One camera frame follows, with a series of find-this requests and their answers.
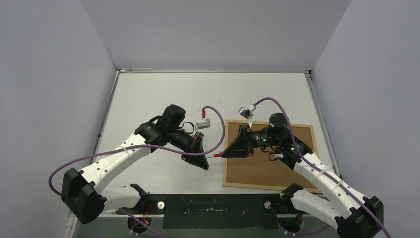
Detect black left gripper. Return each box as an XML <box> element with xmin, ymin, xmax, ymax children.
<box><xmin>169</xmin><ymin>126</ymin><xmax>209</xmax><ymax>170</ymax></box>

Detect blue red screwdriver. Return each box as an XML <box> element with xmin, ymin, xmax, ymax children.
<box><xmin>206</xmin><ymin>153</ymin><xmax>222</xmax><ymax>159</ymax></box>

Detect wooden picture frame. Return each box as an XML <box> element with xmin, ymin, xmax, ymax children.
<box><xmin>222</xmin><ymin>119</ymin><xmax>321</xmax><ymax>194</ymax></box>

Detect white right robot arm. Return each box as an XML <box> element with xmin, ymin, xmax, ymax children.
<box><xmin>221</xmin><ymin>113</ymin><xmax>384</xmax><ymax>238</ymax></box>

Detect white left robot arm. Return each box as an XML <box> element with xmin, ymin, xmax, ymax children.
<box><xmin>61</xmin><ymin>104</ymin><xmax>209</xmax><ymax>224</ymax></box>

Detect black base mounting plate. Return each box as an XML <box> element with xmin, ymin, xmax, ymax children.
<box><xmin>117</xmin><ymin>193</ymin><xmax>302</xmax><ymax>230</ymax></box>

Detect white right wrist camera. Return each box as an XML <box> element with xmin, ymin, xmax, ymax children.
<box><xmin>238</xmin><ymin>104</ymin><xmax>256</xmax><ymax>128</ymax></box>

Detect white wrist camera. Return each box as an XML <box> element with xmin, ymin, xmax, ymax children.
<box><xmin>196</xmin><ymin>119</ymin><xmax>211</xmax><ymax>130</ymax></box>
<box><xmin>238</xmin><ymin>104</ymin><xmax>256</xmax><ymax>128</ymax></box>

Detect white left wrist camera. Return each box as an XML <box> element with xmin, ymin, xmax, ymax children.
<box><xmin>196</xmin><ymin>119</ymin><xmax>211</xmax><ymax>130</ymax></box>

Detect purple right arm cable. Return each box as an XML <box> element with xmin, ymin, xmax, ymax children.
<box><xmin>253</xmin><ymin>97</ymin><xmax>393</xmax><ymax>238</ymax></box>

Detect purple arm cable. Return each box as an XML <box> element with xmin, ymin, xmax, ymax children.
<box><xmin>253</xmin><ymin>97</ymin><xmax>393</xmax><ymax>238</ymax></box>
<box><xmin>48</xmin><ymin>106</ymin><xmax>226</xmax><ymax>238</ymax></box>

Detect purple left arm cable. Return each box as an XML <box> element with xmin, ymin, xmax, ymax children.
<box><xmin>48</xmin><ymin>106</ymin><xmax>226</xmax><ymax>238</ymax></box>

